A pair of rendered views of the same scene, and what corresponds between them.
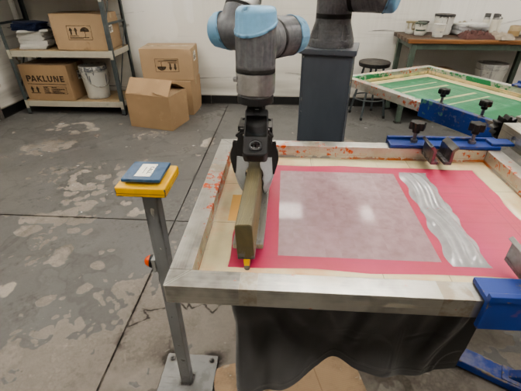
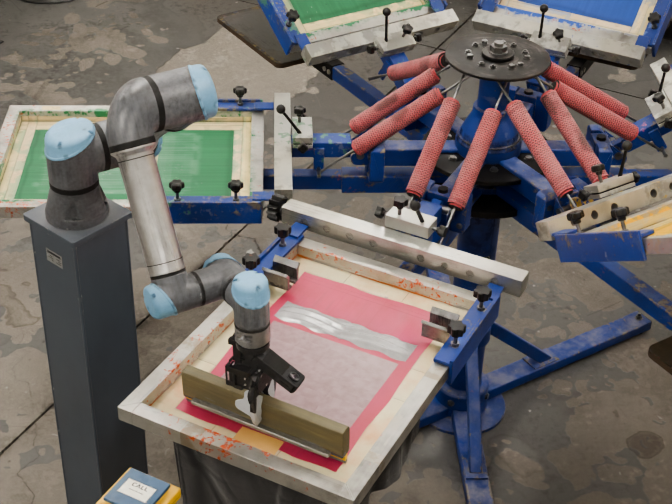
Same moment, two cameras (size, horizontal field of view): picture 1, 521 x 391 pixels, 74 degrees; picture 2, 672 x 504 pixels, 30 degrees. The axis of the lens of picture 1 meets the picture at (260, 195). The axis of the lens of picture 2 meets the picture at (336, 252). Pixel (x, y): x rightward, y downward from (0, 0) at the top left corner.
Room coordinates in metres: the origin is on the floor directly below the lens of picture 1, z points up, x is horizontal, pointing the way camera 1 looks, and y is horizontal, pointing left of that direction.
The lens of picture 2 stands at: (-0.27, 1.83, 2.85)
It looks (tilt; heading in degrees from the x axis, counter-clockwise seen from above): 35 degrees down; 293
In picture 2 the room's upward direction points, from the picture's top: 2 degrees clockwise
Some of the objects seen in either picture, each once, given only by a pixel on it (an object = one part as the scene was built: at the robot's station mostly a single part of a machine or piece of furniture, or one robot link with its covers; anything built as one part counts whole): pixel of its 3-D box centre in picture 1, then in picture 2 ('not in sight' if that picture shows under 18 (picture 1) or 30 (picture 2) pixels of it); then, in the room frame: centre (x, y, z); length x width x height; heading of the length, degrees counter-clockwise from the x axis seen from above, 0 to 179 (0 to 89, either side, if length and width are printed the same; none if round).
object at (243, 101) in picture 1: (255, 123); (250, 361); (0.69, 0.01, 1.14); 0.09 x 0.08 x 0.12; 177
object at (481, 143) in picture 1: (439, 150); (267, 269); (0.91, -0.51, 0.97); 0.30 x 0.05 x 0.07; 86
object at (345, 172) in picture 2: not in sight; (277, 179); (1.14, -1.03, 0.90); 1.24 x 0.06 x 0.06; 26
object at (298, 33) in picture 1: (277, 36); (221, 280); (0.78, -0.03, 1.29); 0.11 x 0.11 x 0.08; 55
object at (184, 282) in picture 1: (376, 202); (318, 355); (0.65, -0.26, 0.97); 0.79 x 0.58 x 0.04; 86
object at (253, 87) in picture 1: (253, 84); (251, 332); (0.68, 0.01, 1.22); 0.08 x 0.08 x 0.05
